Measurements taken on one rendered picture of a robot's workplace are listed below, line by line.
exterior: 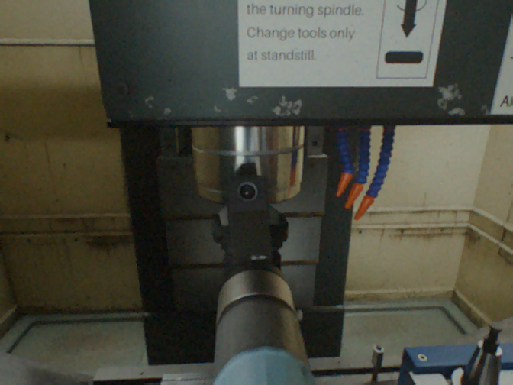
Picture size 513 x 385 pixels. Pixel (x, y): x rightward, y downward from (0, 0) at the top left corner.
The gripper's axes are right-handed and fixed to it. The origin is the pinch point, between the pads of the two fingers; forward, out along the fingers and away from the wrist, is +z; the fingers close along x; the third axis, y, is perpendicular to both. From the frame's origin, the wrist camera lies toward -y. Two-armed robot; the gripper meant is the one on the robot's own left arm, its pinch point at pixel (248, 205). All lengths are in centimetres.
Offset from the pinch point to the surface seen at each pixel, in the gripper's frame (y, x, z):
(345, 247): 34, 33, 45
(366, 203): -2.7, 16.2, -6.6
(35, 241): 47, -86, 81
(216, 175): -7.4, -4.3, -7.8
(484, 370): 16.0, 29.6, -18.0
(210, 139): -12.0, -4.9, -7.3
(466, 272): 65, 101, 75
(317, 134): -3.7, 20.8, 42.2
